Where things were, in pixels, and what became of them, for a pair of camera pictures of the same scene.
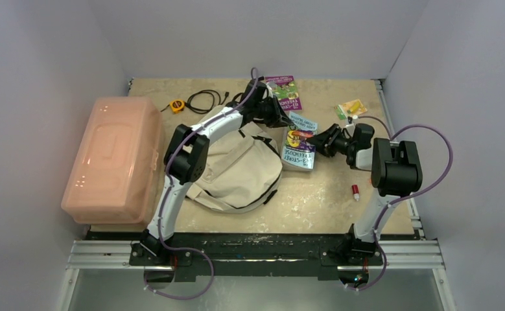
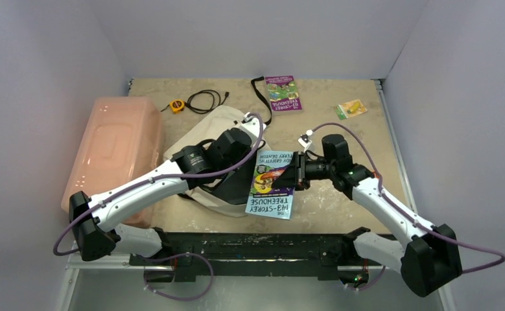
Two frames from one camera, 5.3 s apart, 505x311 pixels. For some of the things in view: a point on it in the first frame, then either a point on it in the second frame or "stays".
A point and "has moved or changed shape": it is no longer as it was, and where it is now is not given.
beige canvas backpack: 244,168 has moved or changed shape
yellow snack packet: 349,109 stays
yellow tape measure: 177,105 stays
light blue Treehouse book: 299,153 to 263,198
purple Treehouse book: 286,91 stays
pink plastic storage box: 114,160 stays
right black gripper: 330,140 to 299,170
